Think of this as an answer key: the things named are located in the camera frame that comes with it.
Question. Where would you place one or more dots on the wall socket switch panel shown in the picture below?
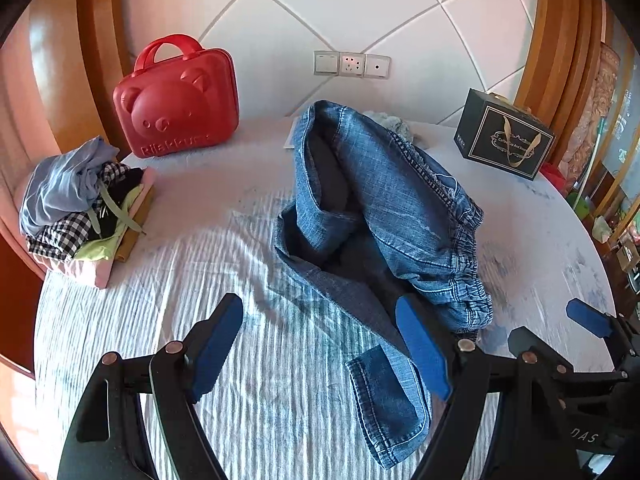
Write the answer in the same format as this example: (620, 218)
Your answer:
(348, 64)

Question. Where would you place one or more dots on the white paper booklet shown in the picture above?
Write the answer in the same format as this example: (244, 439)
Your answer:
(289, 142)

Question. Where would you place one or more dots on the blue denim jeans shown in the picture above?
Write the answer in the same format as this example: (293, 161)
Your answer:
(375, 218)

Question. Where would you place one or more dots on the pile of mixed clothes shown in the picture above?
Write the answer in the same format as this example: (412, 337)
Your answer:
(75, 205)

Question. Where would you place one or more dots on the red bear suitcase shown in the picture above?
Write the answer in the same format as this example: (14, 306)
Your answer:
(180, 96)

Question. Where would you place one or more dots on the white striped bed sheet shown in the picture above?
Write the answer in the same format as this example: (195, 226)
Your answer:
(282, 407)

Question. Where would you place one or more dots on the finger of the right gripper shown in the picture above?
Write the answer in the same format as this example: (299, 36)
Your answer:
(535, 359)
(600, 324)

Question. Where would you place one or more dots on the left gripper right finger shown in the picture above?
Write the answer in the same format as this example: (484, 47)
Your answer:
(458, 373)

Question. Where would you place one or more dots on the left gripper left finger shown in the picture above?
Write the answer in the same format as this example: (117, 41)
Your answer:
(107, 438)

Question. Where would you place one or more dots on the grey plush toy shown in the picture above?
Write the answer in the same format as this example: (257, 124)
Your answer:
(393, 123)

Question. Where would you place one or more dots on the red bag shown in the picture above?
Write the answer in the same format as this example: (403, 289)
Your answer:
(554, 176)

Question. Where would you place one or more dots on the dark green gift box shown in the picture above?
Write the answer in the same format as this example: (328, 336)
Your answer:
(495, 133)

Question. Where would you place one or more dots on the wooden headboard frame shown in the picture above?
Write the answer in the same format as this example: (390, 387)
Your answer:
(79, 55)

